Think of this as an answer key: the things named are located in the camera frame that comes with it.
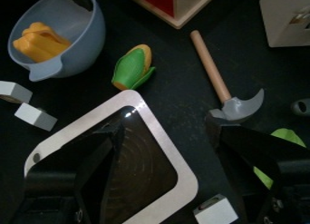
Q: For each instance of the white toy box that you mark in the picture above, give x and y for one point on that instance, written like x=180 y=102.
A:
x=286 y=19

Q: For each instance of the green toy leaf piece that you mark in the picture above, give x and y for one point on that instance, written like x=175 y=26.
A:
x=288 y=135

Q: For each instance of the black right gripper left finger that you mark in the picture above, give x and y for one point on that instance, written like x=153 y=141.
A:
x=68 y=176

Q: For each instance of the toy corn with green husk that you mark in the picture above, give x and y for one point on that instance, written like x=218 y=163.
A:
x=132 y=67

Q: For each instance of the white wooden block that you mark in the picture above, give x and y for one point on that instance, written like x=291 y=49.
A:
x=215 y=211
x=34 y=117
x=13 y=92

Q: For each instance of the grey-blue plastic bowl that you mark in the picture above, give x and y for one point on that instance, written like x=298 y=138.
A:
x=76 y=49

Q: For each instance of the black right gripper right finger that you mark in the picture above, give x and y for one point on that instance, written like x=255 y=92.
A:
x=258 y=173

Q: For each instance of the toy stove with white frame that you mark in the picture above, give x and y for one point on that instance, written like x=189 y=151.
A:
x=160 y=173

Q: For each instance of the wooden box with red panel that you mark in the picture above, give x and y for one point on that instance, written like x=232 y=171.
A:
x=175 y=5

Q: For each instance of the yellow toy pepper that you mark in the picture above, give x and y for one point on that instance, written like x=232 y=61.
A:
x=37 y=43

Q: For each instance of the wooden toy hammer grey head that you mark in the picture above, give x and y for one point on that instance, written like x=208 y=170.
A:
x=219 y=79

